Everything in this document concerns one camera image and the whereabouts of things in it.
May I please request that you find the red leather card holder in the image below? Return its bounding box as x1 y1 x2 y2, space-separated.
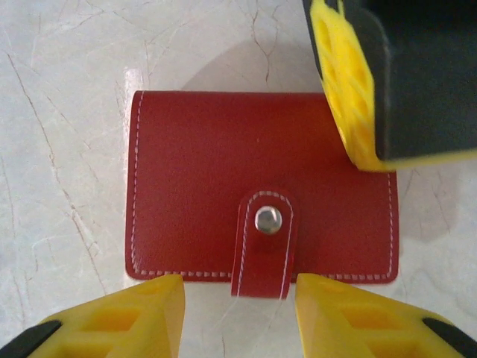
124 89 399 301

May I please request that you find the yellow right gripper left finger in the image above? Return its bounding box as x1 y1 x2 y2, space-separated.
0 274 186 358

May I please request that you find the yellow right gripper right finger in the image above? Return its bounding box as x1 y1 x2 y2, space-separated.
295 273 477 358

